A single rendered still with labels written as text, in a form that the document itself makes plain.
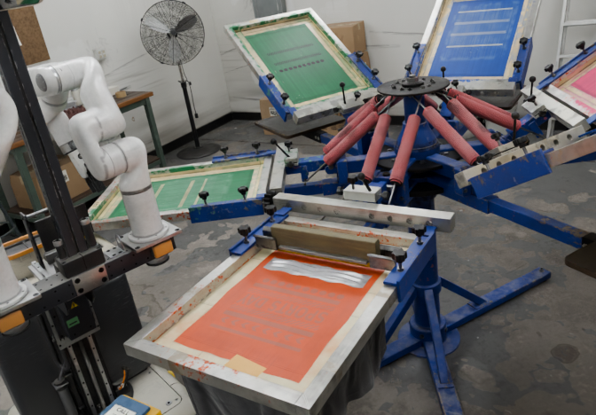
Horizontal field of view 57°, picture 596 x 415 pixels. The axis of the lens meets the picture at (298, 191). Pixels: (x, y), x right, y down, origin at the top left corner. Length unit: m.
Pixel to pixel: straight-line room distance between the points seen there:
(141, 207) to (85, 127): 0.28
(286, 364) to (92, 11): 4.93
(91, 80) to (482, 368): 2.08
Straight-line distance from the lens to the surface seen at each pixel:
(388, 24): 5.98
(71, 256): 1.72
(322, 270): 1.74
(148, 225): 1.75
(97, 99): 1.70
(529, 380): 2.79
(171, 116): 6.56
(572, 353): 2.96
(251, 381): 1.35
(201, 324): 1.63
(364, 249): 1.69
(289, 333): 1.52
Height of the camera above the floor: 1.87
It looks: 23 degrees down
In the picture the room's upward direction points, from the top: 9 degrees counter-clockwise
